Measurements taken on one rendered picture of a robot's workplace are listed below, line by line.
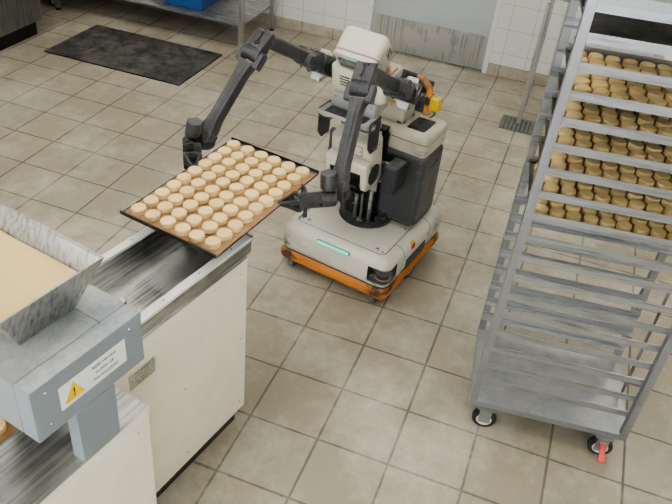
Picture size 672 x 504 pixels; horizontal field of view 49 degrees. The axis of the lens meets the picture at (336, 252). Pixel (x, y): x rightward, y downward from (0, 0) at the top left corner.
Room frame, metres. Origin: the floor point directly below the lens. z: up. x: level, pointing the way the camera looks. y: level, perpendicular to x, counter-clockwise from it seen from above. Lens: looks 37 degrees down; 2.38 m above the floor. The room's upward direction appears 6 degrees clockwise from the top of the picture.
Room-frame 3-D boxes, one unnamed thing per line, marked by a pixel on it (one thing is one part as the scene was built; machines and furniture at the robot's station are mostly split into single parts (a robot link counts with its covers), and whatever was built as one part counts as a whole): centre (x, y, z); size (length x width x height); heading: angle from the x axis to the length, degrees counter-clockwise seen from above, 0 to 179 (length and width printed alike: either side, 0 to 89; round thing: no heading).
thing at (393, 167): (3.02, -0.11, 0.61); 0.28 x 0.27 x 0.25; 63
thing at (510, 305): (2.48, -1.01, 0.33); 0.64 x 0.03 x 0.03; 80
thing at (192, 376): (1.76, 0.61, 0.45); 0.70 x 0.34 x 0.90; 152
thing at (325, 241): (3.20, -0.13, 0.16); 0.67 x 0.64 x 0.25; 153
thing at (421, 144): (3.28, -0.17, 0.59); 0.55 x 0.34 x 0.83; 63
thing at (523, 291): (2.48, -1.01, 0.42); 0.64 x 0.03 x 0.03; 80
